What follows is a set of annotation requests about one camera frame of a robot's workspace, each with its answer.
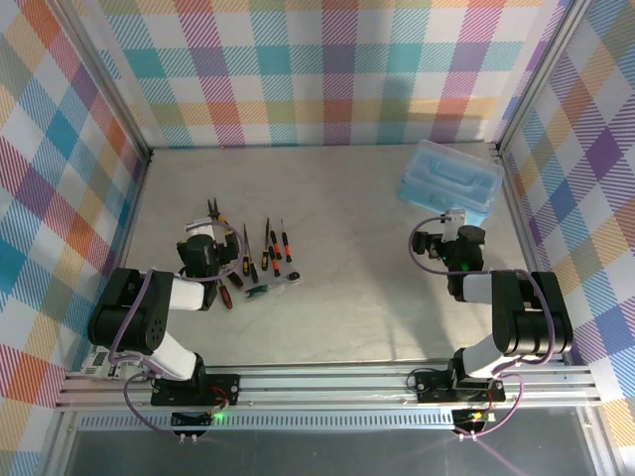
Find yellow-handled long nose pliers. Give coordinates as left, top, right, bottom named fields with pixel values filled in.
left=206, top=196, right=228, bottom=227

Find green-handled ratchet wrench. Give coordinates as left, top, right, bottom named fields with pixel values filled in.
left=245, top=270, right=303, bottom=299

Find blue toolbox with clear lid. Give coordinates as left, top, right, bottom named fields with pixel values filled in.
left=396, top=138, right=505, bottom=230

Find printed paper packet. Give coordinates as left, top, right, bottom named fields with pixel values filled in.
left=81, top=346, right=150, bottom=383

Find small controller board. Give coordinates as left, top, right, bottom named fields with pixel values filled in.
left=453, top=409, right=497, bottom=427
left=171, top=411, right=224, bottom=430

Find purple cable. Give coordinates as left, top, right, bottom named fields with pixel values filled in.
left=408, top=213, right=525, bottom=440
left=108, top=220, right=249, bottom=438

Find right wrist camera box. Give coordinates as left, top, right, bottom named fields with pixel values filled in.
left=443, top=208, right=467, bottom=243

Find aluminium side rail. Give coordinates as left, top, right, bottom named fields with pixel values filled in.
left=495, top=143, right=572, bottom=366
left=93, top=148, right=155, bottom=358

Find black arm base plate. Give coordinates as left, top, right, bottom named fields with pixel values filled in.
left=415, top=369, right=506, bottom=404
left=151, top=374, right=242, bottom=408

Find aluminium mounting rail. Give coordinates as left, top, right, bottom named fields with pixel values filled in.
left=54, top=364, right=604, bottom=413

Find aluminium frame post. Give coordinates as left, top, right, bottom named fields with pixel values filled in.
left=59, top=0, right=154, bottom=163
left=495, top=0, right=591, bottom=155

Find slotted cable duct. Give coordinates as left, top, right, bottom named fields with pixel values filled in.
left=78, top=415, right=457, bottom=430

